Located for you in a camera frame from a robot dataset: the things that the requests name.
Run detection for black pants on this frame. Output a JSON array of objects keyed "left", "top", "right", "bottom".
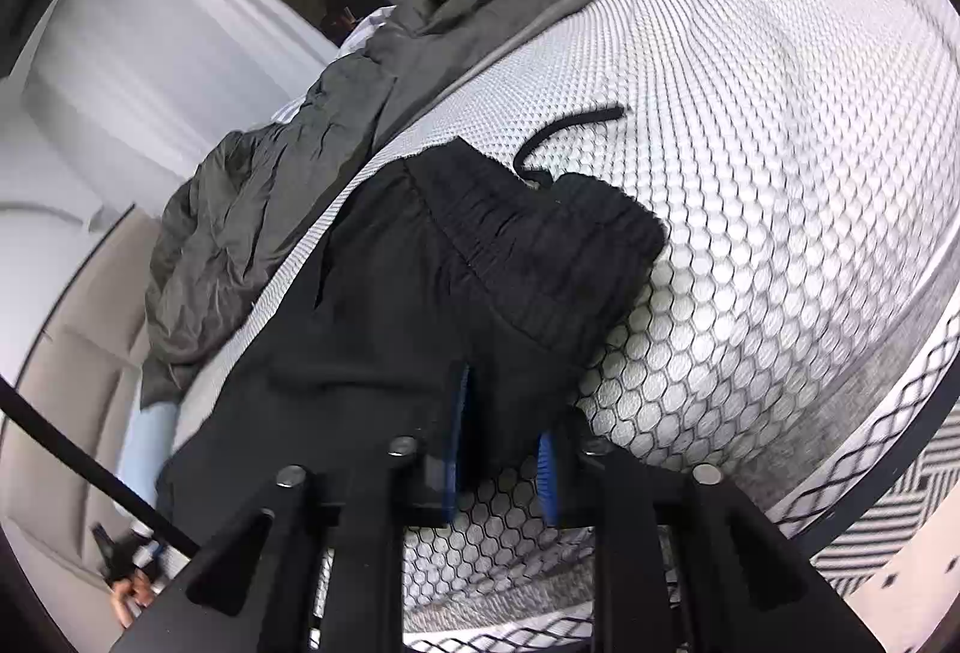
[{"left": 156, "top": 139, "right": 665, "bottom": 541}]

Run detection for person's left hand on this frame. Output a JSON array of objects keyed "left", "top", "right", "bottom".
[{"left": 110, "top": 570, "right": 156, "bottom": 628}]

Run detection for light blue pillow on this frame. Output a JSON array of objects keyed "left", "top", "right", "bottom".
[{"left": 116, "top": 403, "right": 179, "bottom": 507}]

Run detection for patterned black white rug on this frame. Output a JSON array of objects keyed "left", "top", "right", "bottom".
[{"left": 771, "top": 328, "right": 960, "bottom": 601}]

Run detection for beige upholstered headboard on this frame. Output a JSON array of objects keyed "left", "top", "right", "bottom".
[{"left": 2, "top": 208, "right": 158, "bottom": 651}]

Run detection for dark grey duvet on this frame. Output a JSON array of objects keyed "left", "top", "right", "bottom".
[{"left": 140, "top": 0, "right": 594, "bottom": 406}]

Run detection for white honeycomb mattress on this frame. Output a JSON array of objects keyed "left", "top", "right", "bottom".
[{"left": 167, "top": 0, "right": 960, "bottom": 647}]

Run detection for white wardrobe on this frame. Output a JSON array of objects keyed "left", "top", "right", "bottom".
[{"left": 25, "top": 0, "right": 337, "bottom": 214}]

